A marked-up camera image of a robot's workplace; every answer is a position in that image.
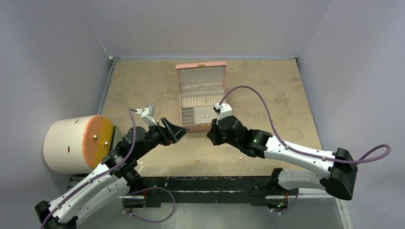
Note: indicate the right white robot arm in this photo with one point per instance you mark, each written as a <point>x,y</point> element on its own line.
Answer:
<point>334,172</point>

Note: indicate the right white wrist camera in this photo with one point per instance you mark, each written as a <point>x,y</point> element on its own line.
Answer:
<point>223,110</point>

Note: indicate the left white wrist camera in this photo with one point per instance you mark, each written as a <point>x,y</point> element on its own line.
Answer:
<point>146,114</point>

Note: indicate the white cylinder orange lid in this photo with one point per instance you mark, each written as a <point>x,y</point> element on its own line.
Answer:
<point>78,145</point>

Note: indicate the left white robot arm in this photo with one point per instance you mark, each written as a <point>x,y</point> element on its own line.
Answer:
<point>115,176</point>

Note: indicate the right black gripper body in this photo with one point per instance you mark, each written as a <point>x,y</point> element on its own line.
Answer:
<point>217,133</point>

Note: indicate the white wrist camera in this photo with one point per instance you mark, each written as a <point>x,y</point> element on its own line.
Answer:
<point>146,114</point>
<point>223,110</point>

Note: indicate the pink jewelry box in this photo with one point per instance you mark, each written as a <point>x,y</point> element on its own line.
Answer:
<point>201,86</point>

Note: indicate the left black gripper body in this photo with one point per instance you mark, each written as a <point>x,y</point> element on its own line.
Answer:
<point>154,137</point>

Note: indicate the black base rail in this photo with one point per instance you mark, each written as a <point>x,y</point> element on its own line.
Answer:
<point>257,191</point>

